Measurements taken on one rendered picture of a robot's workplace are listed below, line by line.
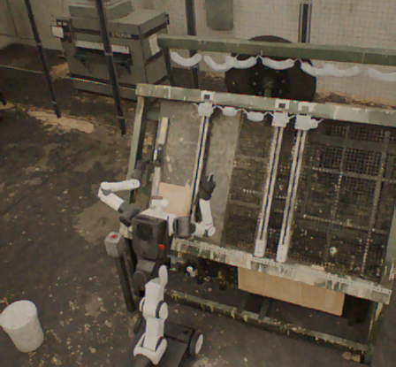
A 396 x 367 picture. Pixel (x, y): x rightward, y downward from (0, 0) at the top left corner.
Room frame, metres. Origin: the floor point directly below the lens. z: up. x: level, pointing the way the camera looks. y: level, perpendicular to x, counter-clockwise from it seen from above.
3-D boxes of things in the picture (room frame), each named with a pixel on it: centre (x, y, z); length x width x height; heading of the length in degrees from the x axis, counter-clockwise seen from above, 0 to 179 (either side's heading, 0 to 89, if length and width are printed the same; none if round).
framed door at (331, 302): (2.51, -0.67, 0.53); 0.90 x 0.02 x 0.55; 64
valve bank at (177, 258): (2.63, 0.32, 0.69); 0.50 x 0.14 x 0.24; 64
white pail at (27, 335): (2.51, 1.66, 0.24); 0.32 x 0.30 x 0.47; 58
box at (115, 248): (2.76, 0.75, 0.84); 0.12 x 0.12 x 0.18; 64
